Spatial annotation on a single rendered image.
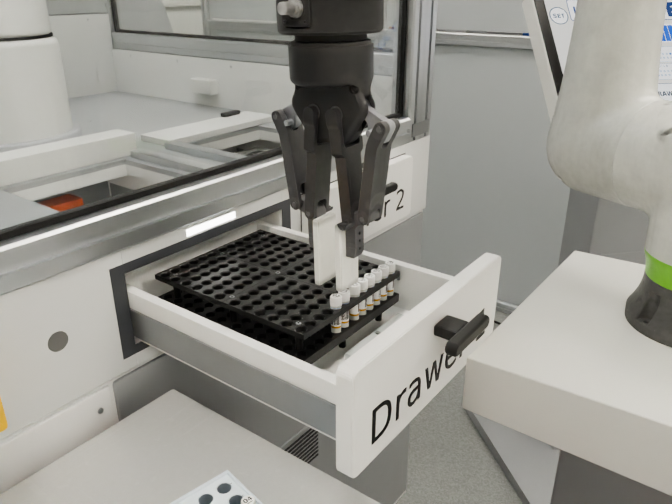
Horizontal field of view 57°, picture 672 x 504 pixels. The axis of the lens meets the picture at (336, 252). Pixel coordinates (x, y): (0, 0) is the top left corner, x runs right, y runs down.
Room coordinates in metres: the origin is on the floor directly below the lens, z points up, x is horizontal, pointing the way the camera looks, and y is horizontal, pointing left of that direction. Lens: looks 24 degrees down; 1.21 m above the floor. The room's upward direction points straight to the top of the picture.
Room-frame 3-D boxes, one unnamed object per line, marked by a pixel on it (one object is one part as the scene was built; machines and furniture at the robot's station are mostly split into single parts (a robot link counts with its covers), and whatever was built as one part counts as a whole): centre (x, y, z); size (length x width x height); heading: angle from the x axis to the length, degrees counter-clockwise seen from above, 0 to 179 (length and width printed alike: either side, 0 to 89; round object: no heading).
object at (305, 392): (0.65, 0.07, 0.86); 0.40 x 0.26 x 0.06; 53
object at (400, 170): (0.95, -0.04, 0.87); 0.29 x 0.02 x 0.11; 143
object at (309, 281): (0.64, 0.07, 0.87); 0.22 x 0.18 x 0.06; 53
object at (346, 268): (0.56, -0.01, 0.96); 0.03 x 0.01 x 0.07; 143
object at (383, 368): (0.52, -0.09, 0.87); 0.29 x 0.02 x 0.11; 143
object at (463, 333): (0.51, -0.11, 0.91); 0.07 x 0.04 x 0.01; 143
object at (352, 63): (0.57, 0.00, 1.12); 0.08 x 0.07 x 0.09; 53
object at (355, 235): (0.54, -0.02, 0.99); 0.03 x 0.01 x 0.05; 53
